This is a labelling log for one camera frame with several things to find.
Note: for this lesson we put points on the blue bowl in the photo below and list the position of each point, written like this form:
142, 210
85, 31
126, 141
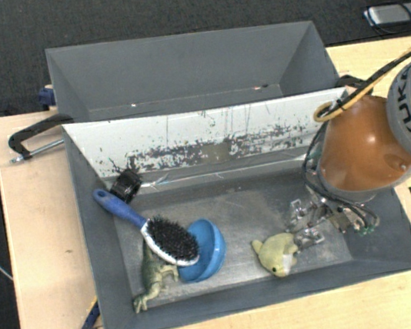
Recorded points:
212, 248

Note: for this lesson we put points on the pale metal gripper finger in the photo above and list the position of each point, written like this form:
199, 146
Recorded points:
299, 211
310, 238

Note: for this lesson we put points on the black round cap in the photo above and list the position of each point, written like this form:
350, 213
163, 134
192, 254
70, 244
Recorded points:
126, 185

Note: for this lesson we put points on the yellow-green plush animal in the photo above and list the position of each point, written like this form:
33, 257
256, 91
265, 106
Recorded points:
277, 253

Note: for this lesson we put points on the pale wood board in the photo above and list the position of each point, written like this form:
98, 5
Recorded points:
41, 234

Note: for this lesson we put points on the blue hairbrush with black bristles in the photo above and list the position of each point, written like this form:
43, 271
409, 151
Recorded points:
171, 241

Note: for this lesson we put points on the green toy dinosaur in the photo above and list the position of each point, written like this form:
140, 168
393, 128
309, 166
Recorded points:
153, 274

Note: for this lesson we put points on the grey metal bin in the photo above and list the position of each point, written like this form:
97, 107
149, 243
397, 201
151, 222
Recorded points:
181, 66

